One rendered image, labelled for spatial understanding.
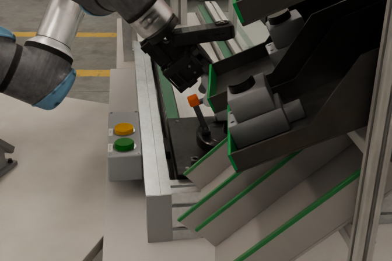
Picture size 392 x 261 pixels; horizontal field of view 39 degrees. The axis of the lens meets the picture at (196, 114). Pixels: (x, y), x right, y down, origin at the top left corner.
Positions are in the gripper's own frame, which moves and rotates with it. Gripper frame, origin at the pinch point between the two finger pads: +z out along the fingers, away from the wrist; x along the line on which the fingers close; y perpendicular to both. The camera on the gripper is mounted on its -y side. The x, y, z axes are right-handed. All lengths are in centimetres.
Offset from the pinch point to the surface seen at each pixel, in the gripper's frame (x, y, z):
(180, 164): 8.4, 15.7, 0.3
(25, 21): -457, 158, -2
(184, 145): 0.9, 14.4, 1.3
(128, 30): -82, 21, -6
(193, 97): 0.8, 6.4, -5.3
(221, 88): 26.4, -1.9, -13.8
